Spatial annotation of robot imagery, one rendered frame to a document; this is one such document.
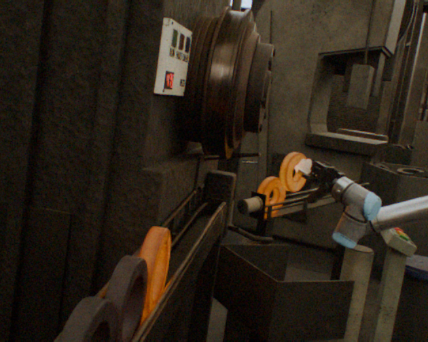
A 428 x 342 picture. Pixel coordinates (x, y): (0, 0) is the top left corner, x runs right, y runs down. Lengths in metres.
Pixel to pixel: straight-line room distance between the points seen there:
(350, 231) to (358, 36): 2.57
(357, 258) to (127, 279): 1.66
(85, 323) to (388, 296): 1.95
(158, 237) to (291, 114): 3.46
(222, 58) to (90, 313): 1.00
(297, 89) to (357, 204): 2.54
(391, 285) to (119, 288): 1.80
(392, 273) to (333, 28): 2.39
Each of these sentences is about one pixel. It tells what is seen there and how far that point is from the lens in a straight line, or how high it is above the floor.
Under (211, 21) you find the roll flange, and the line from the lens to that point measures 1.80.
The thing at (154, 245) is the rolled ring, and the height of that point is 0.77.
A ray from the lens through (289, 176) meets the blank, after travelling 2.23.
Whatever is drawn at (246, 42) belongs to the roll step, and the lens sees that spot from 1.72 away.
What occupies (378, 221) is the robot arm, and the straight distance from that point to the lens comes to 2.23.
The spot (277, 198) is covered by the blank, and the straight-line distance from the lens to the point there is 2.38.
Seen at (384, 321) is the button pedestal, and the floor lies 0.22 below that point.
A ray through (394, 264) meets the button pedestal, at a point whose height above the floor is 0.48.
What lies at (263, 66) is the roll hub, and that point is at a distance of 1.73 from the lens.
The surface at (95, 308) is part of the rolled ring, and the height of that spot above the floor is 0.76.
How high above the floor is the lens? 1.08
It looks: 8 degrees down
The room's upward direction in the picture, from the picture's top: 9 degrees clockwise
